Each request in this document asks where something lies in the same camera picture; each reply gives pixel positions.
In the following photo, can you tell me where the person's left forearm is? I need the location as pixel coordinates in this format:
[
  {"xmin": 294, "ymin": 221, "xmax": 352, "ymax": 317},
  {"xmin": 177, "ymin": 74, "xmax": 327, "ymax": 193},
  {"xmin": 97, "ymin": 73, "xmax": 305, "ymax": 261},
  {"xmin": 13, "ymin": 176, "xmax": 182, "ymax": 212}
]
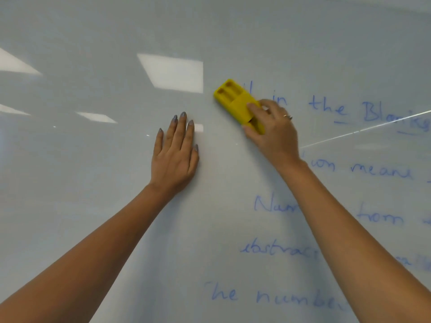
[{"xmin": 0, "ymin": 184, "xmax": 176, "ymax": 323}]

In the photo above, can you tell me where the person's right hand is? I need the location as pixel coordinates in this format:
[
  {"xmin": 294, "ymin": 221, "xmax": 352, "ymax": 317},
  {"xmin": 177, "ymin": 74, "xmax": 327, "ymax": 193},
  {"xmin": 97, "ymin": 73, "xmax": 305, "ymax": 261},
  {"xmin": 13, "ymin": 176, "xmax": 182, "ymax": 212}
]
[{"xmin": 242, "ymin": 99, "xmax": 304, "ymax": 173}]

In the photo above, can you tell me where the person's left hand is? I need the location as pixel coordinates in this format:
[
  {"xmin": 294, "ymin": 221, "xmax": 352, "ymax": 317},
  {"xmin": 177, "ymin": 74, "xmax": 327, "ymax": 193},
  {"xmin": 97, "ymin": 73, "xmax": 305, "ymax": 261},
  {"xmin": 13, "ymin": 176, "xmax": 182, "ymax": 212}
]
[{"xmin": 149, "ymin": 112, "xmax": 200, "ymax": 197}]

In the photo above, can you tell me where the person's right forearm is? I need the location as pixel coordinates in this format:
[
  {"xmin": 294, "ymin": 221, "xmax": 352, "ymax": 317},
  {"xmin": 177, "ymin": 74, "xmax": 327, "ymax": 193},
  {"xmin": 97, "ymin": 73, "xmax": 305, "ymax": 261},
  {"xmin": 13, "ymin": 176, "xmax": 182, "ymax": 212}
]
[{"xmin": 280, "ymin": 160, "xmax": 431, "ymax": 323}]

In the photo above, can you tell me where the yellow whiteboard eraser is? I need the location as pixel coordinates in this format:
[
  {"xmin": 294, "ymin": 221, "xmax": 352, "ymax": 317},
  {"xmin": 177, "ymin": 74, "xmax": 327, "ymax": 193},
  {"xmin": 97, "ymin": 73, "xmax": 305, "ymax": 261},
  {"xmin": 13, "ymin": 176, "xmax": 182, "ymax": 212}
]
[{"xmin": 213, "ymin": 79, "xmax": 267, "ymax": 135}]

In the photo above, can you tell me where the white whiteboard with blue writing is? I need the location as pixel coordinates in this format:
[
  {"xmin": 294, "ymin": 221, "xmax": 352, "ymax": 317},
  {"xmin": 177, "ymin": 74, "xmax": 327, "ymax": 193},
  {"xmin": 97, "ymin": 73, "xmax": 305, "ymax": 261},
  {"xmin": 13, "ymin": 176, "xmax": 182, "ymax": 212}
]
[{"xmin": 0, "ymin": 0, "xmax": 431, "ymax": 323}]

